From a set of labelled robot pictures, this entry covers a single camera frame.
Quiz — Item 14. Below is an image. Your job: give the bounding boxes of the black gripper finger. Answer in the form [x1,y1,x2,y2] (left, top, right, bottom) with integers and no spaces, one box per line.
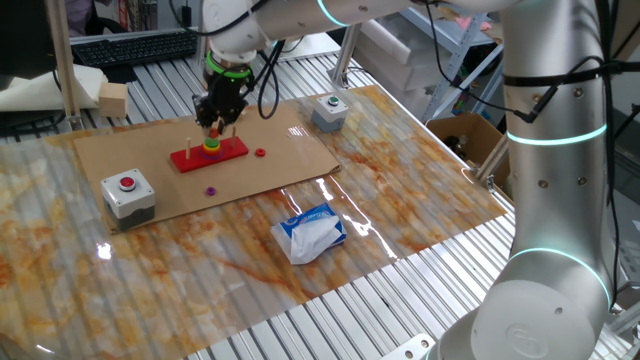
[193,94,214,137]
[217,96,249,136]

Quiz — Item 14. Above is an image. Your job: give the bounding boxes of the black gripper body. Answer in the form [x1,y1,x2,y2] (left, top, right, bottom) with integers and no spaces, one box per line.
[201,70,252,122]

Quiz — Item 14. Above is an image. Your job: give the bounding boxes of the red Hanoi base with pegs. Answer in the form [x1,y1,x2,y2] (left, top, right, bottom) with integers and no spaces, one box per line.
[169,124,250,174]

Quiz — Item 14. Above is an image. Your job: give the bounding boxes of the large wooden block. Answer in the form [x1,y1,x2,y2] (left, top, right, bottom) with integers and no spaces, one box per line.
[98,82,130,119]

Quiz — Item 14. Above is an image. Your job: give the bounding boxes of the brown cardboard sheet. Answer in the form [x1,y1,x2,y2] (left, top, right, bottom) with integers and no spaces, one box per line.
[73,102,342,235]

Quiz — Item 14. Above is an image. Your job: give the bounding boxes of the white flat board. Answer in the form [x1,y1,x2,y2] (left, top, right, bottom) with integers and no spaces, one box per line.
[279,32,342,64]

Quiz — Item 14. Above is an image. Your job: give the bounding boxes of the grey box with green button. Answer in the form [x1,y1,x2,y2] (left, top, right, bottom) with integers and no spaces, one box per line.
[311,93,350,134]

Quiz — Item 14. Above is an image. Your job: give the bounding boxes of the black keyboard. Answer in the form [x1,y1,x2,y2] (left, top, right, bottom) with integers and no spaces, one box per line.
[71,29,200,69]

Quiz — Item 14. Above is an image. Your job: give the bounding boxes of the grey box with red button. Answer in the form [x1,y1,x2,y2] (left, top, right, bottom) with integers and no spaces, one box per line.
[100,168,157,232]

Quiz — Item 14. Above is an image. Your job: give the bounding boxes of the blue white tissue pack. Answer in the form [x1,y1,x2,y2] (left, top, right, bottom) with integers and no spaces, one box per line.
[270,202,348,266]

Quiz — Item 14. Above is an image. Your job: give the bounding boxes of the marble pattern plastic mat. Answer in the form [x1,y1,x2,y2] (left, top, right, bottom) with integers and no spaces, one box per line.
[0,84,508,360]

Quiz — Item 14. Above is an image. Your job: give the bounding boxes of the white folded cloth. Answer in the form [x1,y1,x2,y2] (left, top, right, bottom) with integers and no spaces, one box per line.
[0,63,109,112]

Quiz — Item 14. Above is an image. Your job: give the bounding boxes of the white storage box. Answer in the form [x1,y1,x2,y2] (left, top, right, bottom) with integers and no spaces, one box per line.
[352,19,461,116]

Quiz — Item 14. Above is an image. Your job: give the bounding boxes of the black monitor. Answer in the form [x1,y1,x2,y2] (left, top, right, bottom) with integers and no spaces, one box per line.
[0,0,57,91]

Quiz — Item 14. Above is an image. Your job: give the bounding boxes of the grey metal shelf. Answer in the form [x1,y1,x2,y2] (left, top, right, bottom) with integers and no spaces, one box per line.
[384,4,504,124]

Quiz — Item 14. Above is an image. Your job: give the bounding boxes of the open cardboard box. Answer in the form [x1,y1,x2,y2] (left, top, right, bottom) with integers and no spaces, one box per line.
[425,112,512,174]

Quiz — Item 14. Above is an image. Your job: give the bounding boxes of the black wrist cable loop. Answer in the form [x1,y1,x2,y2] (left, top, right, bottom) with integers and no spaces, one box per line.
[244,39,286,121]

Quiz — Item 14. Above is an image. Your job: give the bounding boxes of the aluminium frame post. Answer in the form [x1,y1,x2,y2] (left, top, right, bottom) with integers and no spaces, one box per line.
[329,22,364,89]
[474,132,512,194]
[44,0,84,131]

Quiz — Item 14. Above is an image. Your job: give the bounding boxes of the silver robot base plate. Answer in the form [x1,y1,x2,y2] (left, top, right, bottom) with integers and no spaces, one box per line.
[379,333,436,360]

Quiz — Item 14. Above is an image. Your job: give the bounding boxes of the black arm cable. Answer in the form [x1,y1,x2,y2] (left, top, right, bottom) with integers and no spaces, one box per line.
[427,0,640,306]

